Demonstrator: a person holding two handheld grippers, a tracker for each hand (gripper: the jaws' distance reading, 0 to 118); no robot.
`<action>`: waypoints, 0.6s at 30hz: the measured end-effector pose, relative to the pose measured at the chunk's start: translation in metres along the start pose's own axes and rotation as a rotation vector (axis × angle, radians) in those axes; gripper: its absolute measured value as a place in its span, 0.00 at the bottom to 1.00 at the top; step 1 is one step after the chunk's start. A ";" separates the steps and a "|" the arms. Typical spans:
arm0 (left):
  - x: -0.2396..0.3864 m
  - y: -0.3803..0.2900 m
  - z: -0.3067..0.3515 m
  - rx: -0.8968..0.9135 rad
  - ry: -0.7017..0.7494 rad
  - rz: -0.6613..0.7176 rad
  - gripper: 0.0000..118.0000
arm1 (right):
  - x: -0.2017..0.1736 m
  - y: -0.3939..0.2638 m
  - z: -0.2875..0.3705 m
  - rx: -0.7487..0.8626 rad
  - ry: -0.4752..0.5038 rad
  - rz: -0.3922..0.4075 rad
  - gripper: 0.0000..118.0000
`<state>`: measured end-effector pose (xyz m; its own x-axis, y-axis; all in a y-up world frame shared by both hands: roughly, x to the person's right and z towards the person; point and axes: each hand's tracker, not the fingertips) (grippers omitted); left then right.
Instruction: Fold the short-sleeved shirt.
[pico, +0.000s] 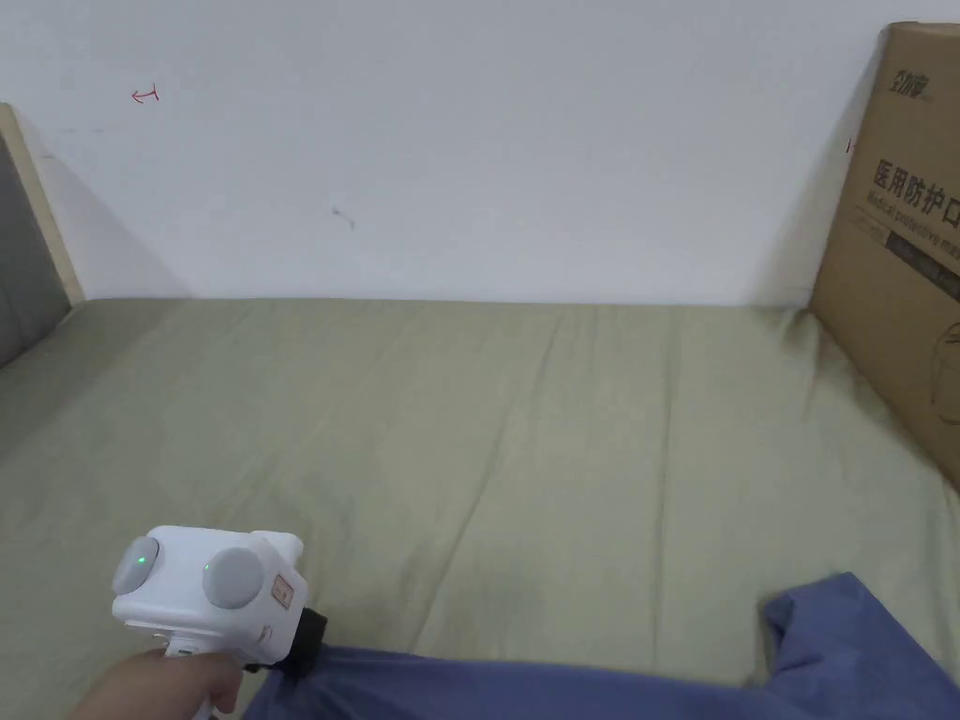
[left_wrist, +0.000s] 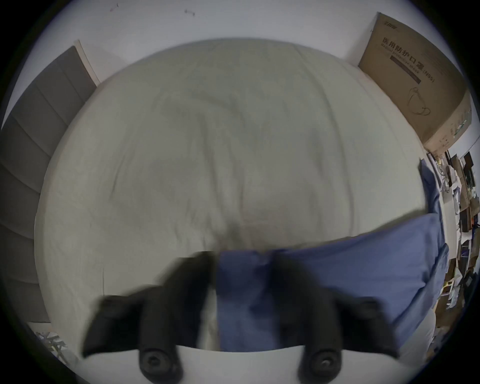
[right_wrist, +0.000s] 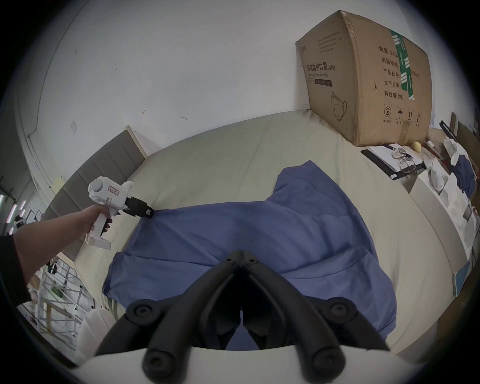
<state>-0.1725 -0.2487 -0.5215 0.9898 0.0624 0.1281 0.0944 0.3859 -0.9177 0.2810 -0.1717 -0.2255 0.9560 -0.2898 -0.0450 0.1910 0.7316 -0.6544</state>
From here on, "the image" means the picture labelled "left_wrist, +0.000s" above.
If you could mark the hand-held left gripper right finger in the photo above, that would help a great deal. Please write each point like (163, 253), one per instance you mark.
(311, 318)

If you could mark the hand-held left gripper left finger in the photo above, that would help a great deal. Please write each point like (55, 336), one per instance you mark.
(165, 315)

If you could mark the blue garment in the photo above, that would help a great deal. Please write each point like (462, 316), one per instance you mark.
(360, 262)

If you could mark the brown cardboard carton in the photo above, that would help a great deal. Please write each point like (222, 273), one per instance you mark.
(420, 78)

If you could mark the grey padded headboard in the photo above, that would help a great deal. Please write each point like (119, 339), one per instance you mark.
(30, 168)

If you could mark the bed with beige sheet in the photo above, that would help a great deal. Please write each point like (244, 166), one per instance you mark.
(225, 150)

